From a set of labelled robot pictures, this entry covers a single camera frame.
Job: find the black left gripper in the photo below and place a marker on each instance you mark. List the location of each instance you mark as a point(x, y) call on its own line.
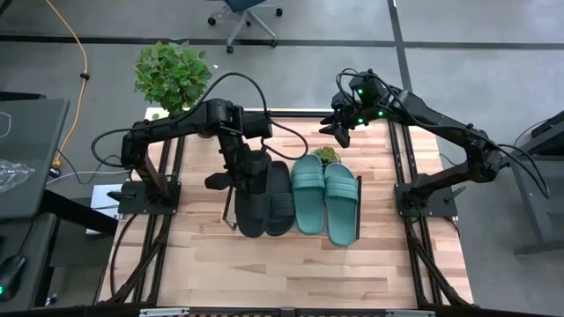
point(253, 171)

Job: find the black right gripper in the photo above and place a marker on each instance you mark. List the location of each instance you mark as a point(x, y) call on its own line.
point(361, 108)

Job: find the black rubber slide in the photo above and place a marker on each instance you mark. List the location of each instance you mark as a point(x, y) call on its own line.
point(281, 202)
point(251, 216)

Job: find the green rubber slide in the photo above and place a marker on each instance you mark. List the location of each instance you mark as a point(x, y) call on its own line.
point(307, 198)
point(340, 207)

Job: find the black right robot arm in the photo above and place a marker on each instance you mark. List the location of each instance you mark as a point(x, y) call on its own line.
point(440, 119)

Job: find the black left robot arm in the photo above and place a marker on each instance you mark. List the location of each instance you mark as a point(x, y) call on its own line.
point(176, 125)

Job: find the small succulent plant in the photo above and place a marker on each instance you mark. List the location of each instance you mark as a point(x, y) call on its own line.
point(327, 155)

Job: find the small green leaf sprig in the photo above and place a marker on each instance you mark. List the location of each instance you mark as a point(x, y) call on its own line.
point(154, 116)

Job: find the leafy plant in black pot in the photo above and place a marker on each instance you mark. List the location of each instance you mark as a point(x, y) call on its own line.
point(172, 75)

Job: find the white paper sheet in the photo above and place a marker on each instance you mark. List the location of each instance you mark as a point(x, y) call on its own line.
point(103, 202)

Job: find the office chair base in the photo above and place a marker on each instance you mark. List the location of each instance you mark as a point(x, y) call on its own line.
point(242, 4)

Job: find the dark desk with laptop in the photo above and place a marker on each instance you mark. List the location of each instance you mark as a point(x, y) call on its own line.
point(31, 154)

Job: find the clear plastic bag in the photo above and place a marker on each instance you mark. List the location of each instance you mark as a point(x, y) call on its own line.
point(13, 176)

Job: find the grey side desk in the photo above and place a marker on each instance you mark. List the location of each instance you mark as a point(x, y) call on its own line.
point(537, 185)

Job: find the black computer mouse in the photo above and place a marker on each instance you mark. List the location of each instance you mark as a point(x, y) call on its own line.
point(11, 275)

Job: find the black metal table frame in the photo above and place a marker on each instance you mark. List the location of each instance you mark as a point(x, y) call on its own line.
point(299, 114)

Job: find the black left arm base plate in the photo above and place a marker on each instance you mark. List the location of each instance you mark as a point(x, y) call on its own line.
point(132, 207)

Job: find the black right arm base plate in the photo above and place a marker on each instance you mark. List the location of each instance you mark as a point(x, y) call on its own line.
point(436, 207)

